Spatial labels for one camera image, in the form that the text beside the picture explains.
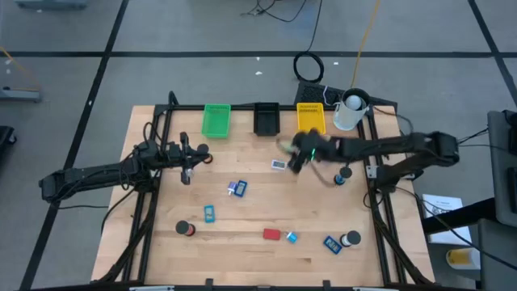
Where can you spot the blue sand hourglass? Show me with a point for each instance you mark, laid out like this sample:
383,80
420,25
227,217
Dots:
346,172

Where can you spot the black plastic basket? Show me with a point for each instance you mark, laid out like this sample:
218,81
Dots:
266,121

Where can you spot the red sand hourglass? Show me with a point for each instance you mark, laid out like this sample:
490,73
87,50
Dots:
182,227

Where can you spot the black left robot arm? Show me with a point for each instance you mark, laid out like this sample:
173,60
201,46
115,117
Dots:
93,178

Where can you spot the silver mounting bracket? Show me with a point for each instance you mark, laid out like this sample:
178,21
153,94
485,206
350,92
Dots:
371,171

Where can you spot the green white charger plug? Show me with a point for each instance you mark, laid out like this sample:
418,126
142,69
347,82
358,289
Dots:
284,146

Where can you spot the green plastic basket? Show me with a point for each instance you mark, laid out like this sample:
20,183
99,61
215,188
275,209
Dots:
216,121

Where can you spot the black desk bar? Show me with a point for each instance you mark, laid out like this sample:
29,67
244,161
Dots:
460,216

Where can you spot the grey flat equipment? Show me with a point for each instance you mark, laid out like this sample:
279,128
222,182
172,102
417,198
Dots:
48,4

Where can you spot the white sand hourglass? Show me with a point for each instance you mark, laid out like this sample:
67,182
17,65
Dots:
354,237

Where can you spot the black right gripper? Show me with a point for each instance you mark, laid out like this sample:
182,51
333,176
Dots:
319,147

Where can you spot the black aluminium table frame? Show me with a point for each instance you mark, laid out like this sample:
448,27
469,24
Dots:
190,107

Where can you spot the red digital display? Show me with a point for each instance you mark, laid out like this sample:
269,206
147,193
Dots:
271,234

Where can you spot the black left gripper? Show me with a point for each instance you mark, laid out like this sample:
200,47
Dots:
177,151

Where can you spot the grey equipment base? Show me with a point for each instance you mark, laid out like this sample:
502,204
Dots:
20,95

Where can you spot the black caster object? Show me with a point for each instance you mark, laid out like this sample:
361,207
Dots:
6,135

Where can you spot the light blue digital display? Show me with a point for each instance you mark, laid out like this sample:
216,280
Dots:
209,214

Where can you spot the white paper sheet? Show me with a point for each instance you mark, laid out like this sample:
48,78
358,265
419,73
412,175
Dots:
444,204

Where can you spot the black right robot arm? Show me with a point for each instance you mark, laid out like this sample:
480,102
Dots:
396,144

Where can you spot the white cup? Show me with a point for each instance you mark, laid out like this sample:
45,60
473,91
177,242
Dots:
347,117

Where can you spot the yellow bottle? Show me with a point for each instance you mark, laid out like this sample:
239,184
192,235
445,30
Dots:
462,258

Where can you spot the orange sand hourglass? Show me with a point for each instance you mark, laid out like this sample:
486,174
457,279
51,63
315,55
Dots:
203,148

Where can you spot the grey box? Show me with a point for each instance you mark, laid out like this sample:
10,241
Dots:
498,242

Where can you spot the white cylindrical container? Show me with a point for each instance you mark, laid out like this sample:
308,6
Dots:
231,187

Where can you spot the yellow plastic basket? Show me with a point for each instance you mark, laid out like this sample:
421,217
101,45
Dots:
310,115

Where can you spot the white digital display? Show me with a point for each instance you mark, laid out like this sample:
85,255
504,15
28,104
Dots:
278,164

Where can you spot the dark blue digital display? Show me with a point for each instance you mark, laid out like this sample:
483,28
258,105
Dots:
332,245
241,188

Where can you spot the light blue charger plug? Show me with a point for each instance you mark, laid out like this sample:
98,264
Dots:
292,237

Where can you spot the grey cabinet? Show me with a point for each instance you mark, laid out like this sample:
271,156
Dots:
503,169

